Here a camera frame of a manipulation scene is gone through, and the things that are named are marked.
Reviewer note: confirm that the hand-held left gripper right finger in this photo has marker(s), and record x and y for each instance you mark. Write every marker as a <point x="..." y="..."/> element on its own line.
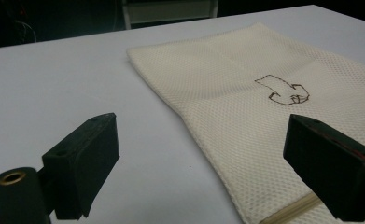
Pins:
<point x="329" y="168"/>

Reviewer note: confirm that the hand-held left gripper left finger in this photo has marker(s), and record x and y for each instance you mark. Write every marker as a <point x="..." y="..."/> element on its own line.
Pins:
<point x="80" y="161"/>

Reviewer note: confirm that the cream waffle-weave towel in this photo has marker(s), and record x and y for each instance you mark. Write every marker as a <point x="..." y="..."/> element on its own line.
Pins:
<point x="258" y="124"/>

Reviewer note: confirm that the white metal stand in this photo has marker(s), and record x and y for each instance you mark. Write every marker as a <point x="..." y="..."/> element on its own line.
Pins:
<point x="170" y="11"/>

